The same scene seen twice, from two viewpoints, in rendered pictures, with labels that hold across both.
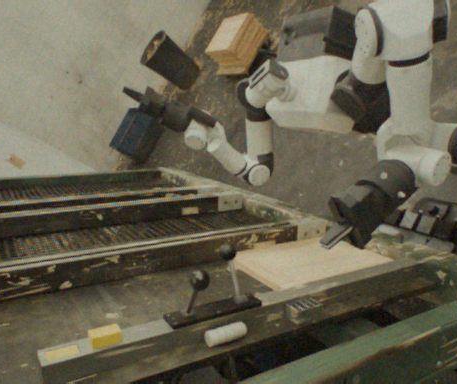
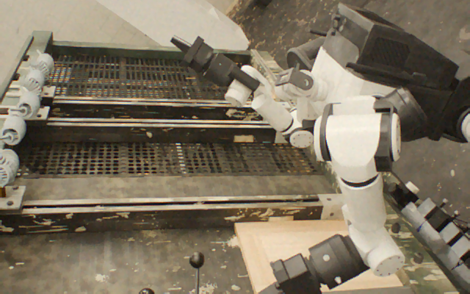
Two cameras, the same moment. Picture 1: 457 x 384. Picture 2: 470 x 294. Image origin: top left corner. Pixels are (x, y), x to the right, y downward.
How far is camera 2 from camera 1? 0.57 m
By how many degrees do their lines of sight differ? 19
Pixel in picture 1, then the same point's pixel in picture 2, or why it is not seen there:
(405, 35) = (344, 163)
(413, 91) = (355, 203)
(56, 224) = (108, 136)
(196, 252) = (205, 217)
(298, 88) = (328, 92)
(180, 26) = not seen: outside the picture
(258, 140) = (305, 106)
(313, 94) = not seen: hidden behind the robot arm
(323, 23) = (362, 37)
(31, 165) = not seen: outside the picture
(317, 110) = not seen: hidden behind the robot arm
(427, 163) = (373, 258)
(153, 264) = (161, 223)
